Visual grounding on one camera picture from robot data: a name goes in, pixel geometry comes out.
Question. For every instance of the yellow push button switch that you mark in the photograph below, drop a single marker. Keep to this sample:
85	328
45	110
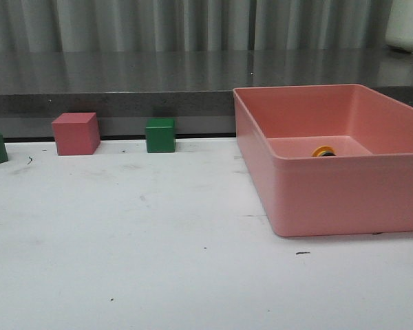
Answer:
324	151

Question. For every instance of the green cube right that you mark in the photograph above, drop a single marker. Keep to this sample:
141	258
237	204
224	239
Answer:
160	135

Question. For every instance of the pink cube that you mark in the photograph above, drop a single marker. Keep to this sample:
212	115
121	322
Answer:
76	133

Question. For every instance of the pink plastic bin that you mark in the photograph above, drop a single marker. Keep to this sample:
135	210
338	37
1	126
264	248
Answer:
366	188

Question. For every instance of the grey stone counter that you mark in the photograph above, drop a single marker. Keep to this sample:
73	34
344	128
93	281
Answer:
125	89

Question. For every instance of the white appliance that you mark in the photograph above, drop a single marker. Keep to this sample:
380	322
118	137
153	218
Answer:
399	31

